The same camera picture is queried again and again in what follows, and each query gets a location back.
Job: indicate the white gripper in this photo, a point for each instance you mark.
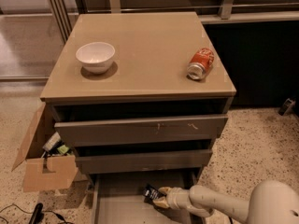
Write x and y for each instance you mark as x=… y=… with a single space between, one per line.
x=175 y=196

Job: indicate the grey three-drawer cabinet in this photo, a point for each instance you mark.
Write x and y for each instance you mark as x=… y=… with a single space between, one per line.
x=147 y=78

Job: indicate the small black floor device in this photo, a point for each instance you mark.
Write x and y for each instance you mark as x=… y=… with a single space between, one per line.
x=287 y=107

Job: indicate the dark blue rxbar wrapper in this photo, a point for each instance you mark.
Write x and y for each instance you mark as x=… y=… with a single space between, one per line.
x=151 y=193

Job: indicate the green packet in box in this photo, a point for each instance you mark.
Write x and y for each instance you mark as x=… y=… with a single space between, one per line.
x=63 y=149

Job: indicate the metal railing frame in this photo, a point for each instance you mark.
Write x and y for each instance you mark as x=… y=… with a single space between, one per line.
x=209 y=11

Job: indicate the grey middle drawer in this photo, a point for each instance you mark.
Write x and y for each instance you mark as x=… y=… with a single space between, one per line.
x=141 y=162

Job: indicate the white ceramic bowl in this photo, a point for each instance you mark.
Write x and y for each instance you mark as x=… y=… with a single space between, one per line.
x=96 y=57

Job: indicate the grey open bottom drawer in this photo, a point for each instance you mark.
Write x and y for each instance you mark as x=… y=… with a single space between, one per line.
x=118 y=198

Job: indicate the orange soda can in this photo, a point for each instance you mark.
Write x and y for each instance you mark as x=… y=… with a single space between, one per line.
x=200 y=64

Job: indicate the white packet in box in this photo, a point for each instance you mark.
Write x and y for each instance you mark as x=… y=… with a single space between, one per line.
x=52 y=142

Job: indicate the brown cardboard box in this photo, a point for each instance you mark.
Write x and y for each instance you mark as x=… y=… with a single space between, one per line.
x=41 y=172

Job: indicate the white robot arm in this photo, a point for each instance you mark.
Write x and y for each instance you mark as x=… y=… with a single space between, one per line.
x=271 y=202

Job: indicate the grey top drawer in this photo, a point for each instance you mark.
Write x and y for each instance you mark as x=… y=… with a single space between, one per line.
x=138 y=131

